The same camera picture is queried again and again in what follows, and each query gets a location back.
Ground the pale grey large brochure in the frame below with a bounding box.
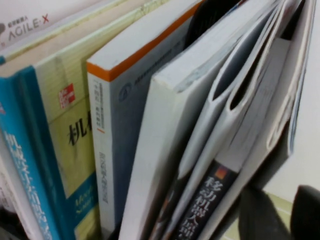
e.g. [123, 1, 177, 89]
[199, 0, 308, 240]

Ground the thin white brochure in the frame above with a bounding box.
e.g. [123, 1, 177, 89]
[162, 0, 298, 240]

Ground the thin white booklet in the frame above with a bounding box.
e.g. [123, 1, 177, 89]
[0, 0, 141, 53]

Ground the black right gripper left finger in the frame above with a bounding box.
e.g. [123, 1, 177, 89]
[237, 186, 292, 240]

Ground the green checked tablecloth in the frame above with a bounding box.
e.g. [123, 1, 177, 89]
[261, 191, 301, 240]

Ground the large dark blue book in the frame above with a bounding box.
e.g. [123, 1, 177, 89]
[117, 0, 278, 240]

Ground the brochure with orange black cover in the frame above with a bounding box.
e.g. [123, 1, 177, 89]
[148, 0, 286, 240]

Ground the teal spine book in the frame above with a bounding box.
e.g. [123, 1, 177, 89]
[0, 0, 161, 240]

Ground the dark spine robot book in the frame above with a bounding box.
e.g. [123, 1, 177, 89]
[174, 37, 295, 240]

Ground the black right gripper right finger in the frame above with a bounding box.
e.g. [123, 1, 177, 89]
[291, 184, 320, 240]

